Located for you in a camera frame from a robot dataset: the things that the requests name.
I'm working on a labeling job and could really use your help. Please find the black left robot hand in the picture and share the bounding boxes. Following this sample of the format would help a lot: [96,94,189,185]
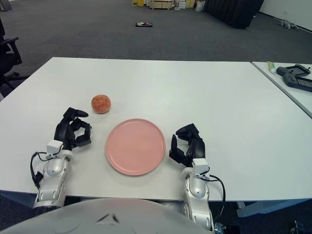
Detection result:
[54,106,93,152]

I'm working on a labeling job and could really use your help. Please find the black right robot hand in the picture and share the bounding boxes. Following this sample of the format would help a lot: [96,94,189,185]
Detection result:
[168,123,207,168]

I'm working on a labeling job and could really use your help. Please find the red apple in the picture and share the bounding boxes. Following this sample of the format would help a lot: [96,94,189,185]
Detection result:
[91,94,112,115]

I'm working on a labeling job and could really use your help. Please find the pink round plate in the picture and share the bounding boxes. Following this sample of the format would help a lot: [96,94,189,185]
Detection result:
[105,118,166,176]

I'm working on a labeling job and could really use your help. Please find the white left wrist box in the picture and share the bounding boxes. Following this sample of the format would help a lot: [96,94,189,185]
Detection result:
[46,140,63,155]

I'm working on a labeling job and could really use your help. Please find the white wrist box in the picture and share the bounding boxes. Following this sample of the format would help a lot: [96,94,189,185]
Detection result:
[193,157,210,176]
[46,140,63,155]

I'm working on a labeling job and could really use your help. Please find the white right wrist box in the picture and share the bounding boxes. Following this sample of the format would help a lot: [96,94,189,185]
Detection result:
[193,157,210,176]

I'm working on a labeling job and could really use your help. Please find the black office chair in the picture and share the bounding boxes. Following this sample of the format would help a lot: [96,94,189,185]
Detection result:
[0,17,29,96]

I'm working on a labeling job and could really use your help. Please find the grey robot torso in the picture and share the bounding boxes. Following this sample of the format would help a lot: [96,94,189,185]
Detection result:
[0,197,213,234]

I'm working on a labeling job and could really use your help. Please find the black handheld controller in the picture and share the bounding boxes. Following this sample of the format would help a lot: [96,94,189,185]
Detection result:
[282,72,312,93]
[276,63,312,76]

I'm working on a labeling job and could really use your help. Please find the black curtain partition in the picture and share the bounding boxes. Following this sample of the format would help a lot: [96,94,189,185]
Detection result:
[203,0,264,30]

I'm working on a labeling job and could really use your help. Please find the stacked cardboard boxes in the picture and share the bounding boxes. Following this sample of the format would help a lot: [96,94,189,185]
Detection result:
[174,0,195,9]

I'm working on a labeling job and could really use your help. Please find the wooden crate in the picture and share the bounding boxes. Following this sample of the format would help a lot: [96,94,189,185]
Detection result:
[149,0,174,10]

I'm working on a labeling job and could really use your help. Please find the small grey robot dog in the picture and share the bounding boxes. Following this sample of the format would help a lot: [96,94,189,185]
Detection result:
[280,19,297,29]

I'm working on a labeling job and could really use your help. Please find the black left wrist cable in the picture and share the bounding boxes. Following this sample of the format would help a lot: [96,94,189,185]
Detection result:
[30,151,53,190]

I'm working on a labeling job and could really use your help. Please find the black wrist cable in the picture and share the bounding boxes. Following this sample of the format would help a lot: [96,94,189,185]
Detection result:
[198,174,226,220]
[30,151,53,190]

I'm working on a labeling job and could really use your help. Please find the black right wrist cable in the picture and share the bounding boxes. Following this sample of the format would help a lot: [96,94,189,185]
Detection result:
[198,174,226,220]

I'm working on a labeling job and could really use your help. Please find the blue-grey table frame beam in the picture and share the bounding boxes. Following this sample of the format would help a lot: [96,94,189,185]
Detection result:
[235,201,312,217]

